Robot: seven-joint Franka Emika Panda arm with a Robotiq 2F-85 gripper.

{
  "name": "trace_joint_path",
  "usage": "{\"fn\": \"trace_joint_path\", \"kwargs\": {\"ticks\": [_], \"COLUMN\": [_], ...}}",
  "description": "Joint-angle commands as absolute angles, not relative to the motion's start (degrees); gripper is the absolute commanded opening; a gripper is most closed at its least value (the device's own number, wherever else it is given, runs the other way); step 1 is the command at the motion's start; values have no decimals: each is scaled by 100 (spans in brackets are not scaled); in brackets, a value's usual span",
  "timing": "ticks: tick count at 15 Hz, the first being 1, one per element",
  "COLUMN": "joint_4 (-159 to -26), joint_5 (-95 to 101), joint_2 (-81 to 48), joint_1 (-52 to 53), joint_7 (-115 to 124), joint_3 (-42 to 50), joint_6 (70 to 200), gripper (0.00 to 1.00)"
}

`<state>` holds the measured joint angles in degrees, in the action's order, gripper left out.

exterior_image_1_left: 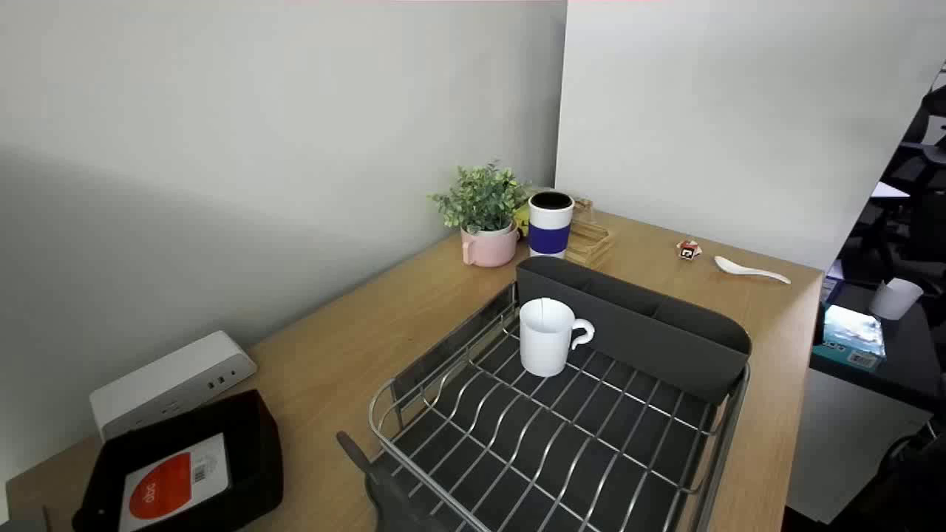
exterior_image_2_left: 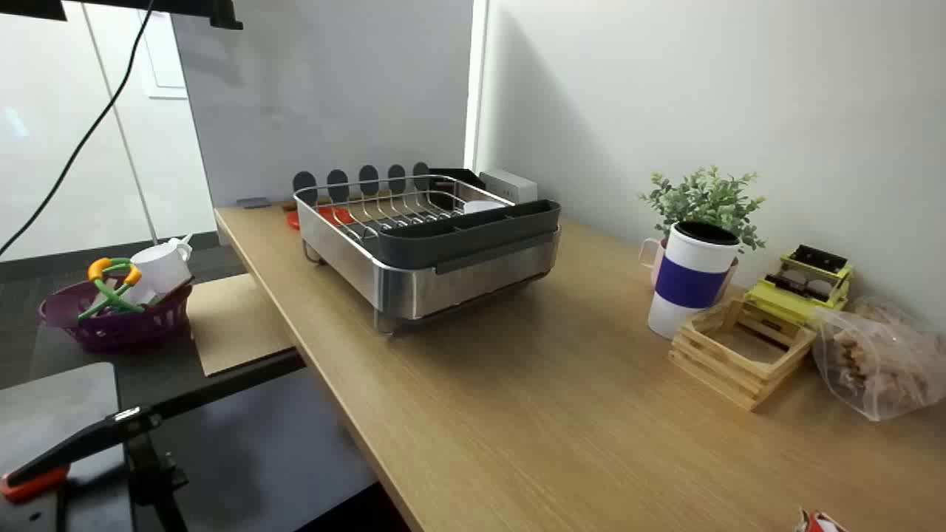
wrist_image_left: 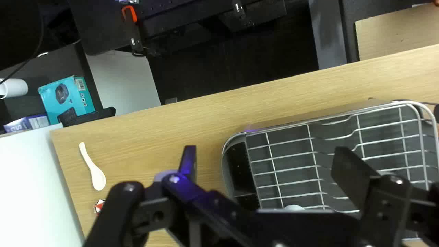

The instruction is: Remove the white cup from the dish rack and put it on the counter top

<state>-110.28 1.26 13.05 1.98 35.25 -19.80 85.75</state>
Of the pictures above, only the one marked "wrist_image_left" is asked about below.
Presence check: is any white cup on side desk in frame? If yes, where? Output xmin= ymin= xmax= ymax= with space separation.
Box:
xmin=0 ymin=79 xmax=29 ymax=101

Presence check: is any white plastic spoon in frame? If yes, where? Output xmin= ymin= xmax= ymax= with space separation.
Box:
xmin=79 ymin=143 xmax=107 ymax=191

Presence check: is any teal product box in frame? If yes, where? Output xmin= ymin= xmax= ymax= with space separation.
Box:
xmin=37 ymin=76 xmax=95 ymax=124

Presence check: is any steel dish rack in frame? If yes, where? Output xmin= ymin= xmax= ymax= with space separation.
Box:
xmin=223 ymin=101 xmax=439 ymax=215

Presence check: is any small red white toy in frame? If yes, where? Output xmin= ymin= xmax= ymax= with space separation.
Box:
xmin=94 ymin=200 xmax=105 ymax=215

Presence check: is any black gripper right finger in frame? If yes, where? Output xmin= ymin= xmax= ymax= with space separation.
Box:
xmin=331 ymin=147 xmax=439 ymax=247

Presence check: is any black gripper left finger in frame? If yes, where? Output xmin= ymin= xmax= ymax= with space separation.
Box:
xmin=84 ymin=146 xmax=257 ymax=247

